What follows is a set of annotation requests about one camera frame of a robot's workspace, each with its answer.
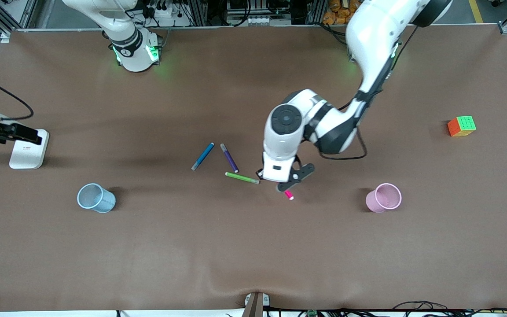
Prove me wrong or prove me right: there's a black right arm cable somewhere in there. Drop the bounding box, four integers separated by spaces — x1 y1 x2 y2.
0 77 35 121

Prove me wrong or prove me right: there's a brown table mat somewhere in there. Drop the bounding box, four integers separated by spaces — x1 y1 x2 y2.
0 24 507 314

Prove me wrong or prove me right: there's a pink ribbed cup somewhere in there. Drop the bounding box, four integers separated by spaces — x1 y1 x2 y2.
365 183 402 214

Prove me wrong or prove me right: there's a blue marker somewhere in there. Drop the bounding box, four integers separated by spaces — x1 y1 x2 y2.
191 142 215 172

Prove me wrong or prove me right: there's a green marker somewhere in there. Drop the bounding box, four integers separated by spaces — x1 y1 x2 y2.
225 172 261 185

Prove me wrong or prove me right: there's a light blue ribbed cup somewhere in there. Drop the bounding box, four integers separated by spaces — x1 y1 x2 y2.
77 183 117 214

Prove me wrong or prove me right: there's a brown post with bracket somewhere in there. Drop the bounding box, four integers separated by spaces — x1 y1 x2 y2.
241 291 271 317

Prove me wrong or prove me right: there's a white desk lamp stand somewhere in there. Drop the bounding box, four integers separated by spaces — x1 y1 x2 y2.
0 100 50 170

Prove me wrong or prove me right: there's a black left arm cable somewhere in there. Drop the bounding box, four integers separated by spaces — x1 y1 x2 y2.
319 26 419 161

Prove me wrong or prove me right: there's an orange snack pile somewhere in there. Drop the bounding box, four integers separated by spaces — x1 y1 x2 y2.
323 0 356 26

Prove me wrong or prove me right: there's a multicolour puzzle cube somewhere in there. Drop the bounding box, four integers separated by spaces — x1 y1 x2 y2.
447 115 477 137

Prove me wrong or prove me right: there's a large white power strip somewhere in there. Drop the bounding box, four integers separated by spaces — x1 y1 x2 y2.
147 4 192 28

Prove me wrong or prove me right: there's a purple marker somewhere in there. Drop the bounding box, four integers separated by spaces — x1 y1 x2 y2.
220 143 239 173

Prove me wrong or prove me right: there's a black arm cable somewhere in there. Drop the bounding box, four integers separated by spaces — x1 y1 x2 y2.
319 26 419 161
0 77 35 121

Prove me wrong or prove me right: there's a black floor cable bundle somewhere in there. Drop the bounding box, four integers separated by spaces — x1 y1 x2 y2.
392 301 507 317

